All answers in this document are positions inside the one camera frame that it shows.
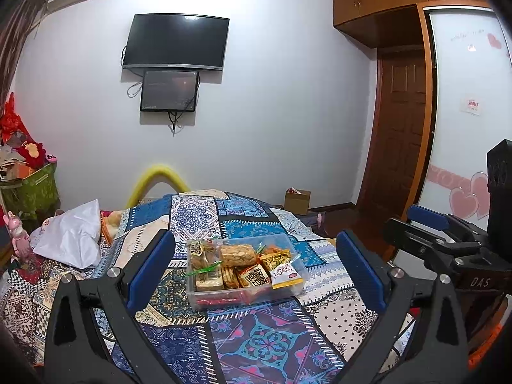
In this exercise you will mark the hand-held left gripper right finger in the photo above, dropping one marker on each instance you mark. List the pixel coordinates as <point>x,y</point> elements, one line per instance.
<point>360,272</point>

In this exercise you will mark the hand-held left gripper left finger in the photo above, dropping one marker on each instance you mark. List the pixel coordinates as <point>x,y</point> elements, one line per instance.
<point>154,272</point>

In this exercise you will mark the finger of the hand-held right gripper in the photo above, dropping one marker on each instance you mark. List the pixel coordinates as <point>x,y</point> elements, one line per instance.
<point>412,236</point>
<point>428,215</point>

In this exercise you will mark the clear biscuit snack packet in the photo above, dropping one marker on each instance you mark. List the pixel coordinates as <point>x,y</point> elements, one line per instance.
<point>200,254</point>

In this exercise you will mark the toasted bread slice packet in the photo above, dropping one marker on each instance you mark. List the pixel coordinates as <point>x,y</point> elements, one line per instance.
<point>210,283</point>

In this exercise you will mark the white pink label snack packet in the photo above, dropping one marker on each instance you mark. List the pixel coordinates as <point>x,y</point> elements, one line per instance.
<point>284,276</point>

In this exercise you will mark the brown cracker packet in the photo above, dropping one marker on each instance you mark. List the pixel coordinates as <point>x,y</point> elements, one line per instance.
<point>231,278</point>

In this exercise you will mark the clear plastic container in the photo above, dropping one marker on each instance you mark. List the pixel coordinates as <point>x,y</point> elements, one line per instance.
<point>282,294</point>

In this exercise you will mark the rice cracker packet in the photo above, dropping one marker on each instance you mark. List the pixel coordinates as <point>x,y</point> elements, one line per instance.
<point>236,254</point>

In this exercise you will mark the green yellow snack packet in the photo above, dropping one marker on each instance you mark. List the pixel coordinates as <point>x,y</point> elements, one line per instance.
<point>276,260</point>

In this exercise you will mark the orange packet black characters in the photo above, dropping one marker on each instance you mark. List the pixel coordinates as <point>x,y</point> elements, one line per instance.
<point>254,276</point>

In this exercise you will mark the pink heart sticker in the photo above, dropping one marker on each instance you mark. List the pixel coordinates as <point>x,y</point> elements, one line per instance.
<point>468,200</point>

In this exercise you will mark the red yellow fleece blanket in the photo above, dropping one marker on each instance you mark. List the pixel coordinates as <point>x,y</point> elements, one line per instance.
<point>110,224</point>

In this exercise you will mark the pink slipper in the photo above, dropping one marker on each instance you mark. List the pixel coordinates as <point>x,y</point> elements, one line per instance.
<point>319,220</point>

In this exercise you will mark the brown wooden door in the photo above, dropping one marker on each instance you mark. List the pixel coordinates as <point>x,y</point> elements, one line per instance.
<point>400,140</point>

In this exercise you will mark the red white paper sticker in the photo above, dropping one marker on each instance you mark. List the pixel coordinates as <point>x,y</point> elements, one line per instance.
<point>474,106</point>

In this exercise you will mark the white plastic bag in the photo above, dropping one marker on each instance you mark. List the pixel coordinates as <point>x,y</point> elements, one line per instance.
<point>68,236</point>

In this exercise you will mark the brown cardboard box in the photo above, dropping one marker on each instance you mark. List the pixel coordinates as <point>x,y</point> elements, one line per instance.
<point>298,202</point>

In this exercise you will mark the yellow foam tube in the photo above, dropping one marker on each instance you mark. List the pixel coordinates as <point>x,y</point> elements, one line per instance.
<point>156,172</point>

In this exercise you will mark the blue patchwork blanket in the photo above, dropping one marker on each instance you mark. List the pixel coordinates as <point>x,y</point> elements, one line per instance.
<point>260,340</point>

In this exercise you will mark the white wardrobe sliding door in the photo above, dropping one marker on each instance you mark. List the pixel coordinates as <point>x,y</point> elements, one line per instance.
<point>460,68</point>

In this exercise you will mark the pink toy figure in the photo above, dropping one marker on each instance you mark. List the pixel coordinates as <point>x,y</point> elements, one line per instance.
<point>19,236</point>

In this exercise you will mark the green storage basket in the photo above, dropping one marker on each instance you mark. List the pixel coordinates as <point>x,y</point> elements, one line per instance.
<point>38,192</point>

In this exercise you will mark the red plush toy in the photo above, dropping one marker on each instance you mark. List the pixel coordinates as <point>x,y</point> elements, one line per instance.
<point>32,154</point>

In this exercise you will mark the red paper decoration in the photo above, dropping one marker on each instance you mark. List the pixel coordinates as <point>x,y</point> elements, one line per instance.
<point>10,118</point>

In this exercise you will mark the wooden overhead cabinet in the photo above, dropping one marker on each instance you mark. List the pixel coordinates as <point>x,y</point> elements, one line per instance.
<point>384,4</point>

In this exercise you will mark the brown patterned curtain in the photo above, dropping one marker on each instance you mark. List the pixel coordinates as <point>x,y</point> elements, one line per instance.
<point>18,36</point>

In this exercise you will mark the small black wall monitor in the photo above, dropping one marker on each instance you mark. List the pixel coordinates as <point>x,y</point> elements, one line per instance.
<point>170,90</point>

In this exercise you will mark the black wall television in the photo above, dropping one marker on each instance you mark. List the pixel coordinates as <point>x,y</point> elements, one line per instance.
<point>176,40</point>

